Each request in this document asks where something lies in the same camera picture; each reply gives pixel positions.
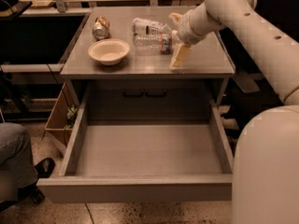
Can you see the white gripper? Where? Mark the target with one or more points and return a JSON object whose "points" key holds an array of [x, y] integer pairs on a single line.
{"points": [[186, 30]]}

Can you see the clear plastic water bottle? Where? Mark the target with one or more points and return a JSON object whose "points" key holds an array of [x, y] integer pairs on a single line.
{"points": [[154, 44]]}

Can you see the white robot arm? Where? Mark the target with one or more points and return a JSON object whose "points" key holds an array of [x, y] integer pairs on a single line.
{"points": [[265, 179]]}

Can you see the white labelled plastic bottle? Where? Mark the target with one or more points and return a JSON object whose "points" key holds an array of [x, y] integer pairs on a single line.
{"points": [[149, 27]]}

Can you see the grey cabinet counter unit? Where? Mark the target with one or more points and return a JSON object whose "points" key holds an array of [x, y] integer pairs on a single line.
{"points": [[192, 90]]}

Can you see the grey open top drawer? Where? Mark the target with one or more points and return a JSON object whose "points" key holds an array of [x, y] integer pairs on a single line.
{"points": [[166, 161]]}

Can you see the beige paper bowl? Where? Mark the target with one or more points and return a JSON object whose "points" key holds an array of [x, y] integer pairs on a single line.
{"points": [[109, 51]]}

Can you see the crushed metal can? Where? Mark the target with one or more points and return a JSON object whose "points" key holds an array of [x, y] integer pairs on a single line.
{"points": [[101, 28]]}

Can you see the black office chair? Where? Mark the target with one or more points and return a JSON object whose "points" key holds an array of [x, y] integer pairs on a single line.
{"points": [[249, 94]]}

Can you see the cardboard box with plant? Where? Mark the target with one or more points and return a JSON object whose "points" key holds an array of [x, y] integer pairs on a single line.
{"points": [[57, 122]]}

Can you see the black shoe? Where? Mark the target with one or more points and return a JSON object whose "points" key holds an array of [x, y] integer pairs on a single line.
{"points": [[45, 167]]}

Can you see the person leg in jeans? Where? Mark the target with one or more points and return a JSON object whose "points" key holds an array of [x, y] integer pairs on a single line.
{"points": [[16, 154]]}

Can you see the black drawer handle left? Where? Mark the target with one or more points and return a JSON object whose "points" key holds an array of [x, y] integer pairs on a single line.
{"points": [[132, 93]]}

